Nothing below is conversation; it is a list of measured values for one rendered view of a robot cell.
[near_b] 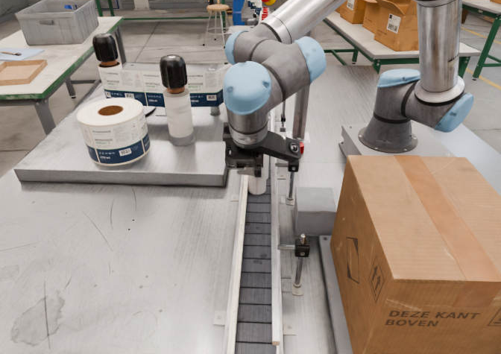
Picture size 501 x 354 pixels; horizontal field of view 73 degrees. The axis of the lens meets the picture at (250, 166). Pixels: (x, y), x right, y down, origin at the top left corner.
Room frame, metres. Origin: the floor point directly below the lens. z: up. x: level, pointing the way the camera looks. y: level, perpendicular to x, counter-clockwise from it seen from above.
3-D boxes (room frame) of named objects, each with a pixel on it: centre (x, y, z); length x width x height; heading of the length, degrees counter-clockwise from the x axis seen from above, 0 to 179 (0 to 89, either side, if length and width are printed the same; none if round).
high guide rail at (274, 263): (0.81, -0.06, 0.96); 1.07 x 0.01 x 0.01; 177
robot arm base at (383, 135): (0.98, -0.46, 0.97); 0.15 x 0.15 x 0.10
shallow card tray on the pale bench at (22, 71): (1.92, 1.37, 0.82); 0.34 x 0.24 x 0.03; 11
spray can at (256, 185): (0.75, -0.02, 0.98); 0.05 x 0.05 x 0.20
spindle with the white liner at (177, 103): (1.04, 0.24, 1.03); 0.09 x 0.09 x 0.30
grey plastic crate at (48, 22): (2.83, 1.48, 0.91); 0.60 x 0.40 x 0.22; 8
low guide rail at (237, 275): (0.82, 0.01, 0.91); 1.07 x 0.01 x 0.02; 177
